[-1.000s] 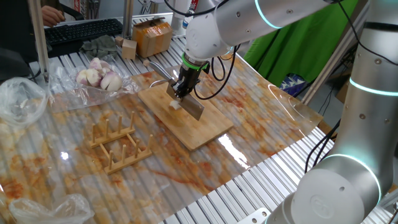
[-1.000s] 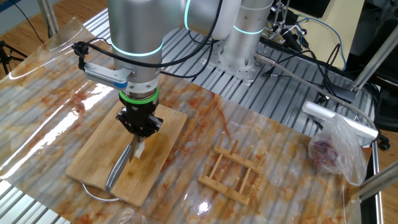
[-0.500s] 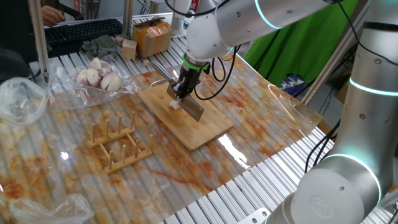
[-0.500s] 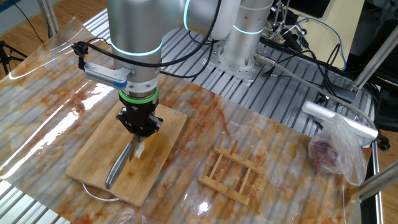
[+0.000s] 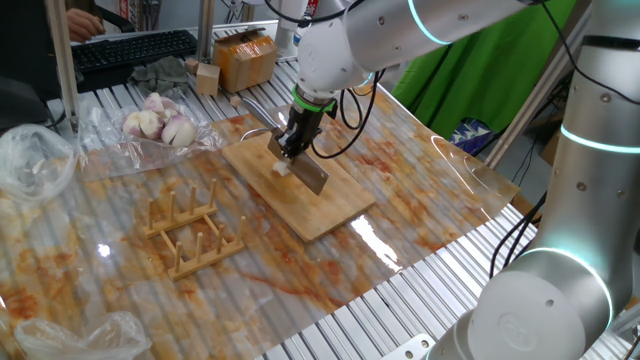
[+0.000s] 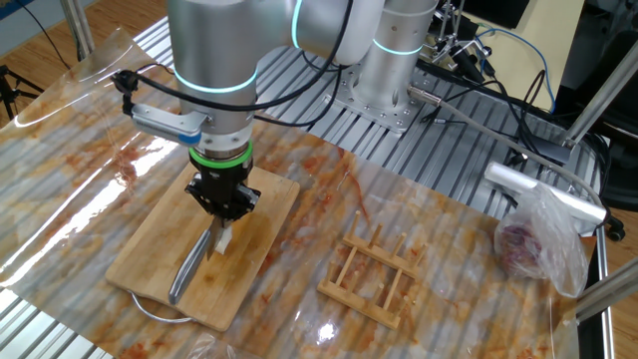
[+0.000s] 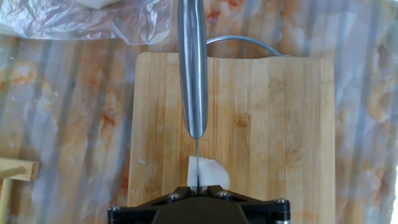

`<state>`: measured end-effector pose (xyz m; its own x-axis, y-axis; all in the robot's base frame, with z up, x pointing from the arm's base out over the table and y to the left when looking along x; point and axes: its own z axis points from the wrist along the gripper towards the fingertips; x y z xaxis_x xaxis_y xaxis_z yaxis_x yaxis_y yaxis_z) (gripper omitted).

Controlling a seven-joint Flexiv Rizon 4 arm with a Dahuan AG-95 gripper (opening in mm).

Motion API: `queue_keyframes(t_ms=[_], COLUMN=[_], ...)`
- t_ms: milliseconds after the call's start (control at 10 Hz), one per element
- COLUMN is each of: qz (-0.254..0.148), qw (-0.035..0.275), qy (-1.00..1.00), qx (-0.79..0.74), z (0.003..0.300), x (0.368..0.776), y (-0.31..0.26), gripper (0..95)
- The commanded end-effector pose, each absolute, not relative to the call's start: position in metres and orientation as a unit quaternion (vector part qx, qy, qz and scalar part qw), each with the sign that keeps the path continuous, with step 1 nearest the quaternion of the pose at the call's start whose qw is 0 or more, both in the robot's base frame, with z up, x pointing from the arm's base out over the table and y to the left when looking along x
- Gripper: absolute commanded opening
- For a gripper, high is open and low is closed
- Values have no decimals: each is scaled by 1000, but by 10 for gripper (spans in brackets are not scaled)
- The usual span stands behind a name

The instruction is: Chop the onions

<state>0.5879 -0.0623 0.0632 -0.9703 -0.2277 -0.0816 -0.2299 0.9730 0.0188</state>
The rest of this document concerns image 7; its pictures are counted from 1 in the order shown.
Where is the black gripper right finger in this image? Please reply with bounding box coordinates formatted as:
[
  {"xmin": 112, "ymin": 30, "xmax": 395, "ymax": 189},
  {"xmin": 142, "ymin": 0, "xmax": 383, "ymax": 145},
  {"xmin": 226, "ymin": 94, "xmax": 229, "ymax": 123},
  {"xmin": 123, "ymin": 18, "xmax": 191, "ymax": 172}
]
[{"xmin": 201, "ymin": 185, "xmax": 292, "ymax": 224}]

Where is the bamboo cutting board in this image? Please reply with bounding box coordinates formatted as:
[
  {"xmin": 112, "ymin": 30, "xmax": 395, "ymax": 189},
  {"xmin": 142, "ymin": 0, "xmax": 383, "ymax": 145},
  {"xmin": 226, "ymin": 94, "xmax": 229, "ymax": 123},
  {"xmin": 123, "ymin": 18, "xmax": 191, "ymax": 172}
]
[{"xmin": 126, "ymin": 35, "xmax": 336, "ymax": 224}]

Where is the wooden peg rack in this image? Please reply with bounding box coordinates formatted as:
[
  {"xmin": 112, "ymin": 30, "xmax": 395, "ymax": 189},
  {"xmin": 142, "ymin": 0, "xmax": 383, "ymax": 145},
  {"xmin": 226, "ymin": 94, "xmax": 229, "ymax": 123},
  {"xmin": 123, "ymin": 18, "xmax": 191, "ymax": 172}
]
[{"xmin": 0, "ymin": 157, "xmax": 41, "ymax": 224}]

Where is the clear plastic bag with onions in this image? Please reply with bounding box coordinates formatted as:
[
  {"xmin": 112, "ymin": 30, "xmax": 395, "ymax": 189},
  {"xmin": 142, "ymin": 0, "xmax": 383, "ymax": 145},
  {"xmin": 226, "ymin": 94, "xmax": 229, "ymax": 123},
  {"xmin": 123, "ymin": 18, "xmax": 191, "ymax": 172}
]
[{"xmin": 0, "ymin": 0, "xmax": 174, "ymax": 46}]

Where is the marble pattern plastic mat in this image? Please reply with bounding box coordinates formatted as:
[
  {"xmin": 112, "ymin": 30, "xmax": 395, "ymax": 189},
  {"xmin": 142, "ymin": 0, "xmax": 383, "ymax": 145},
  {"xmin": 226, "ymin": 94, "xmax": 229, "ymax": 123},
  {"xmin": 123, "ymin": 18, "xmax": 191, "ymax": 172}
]
[{"xmin": 0, "ymin": 0, "xmax": 398, "ymax": 224}]

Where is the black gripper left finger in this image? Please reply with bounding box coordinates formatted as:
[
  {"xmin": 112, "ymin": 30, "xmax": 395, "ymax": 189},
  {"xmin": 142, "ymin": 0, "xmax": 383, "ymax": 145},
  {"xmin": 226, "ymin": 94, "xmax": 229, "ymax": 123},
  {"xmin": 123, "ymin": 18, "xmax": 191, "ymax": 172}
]
[{"xmin": 107, "ymin": 185, "xmax": 198, "ymax": 224}]

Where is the steel cleaver knife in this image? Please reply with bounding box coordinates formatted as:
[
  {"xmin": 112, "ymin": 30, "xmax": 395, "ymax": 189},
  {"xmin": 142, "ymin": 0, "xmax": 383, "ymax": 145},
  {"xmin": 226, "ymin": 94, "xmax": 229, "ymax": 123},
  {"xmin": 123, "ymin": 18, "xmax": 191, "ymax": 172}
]
[{"xmin": 177, "ymin": 0, "xmax": 208, "ymax": 194}]

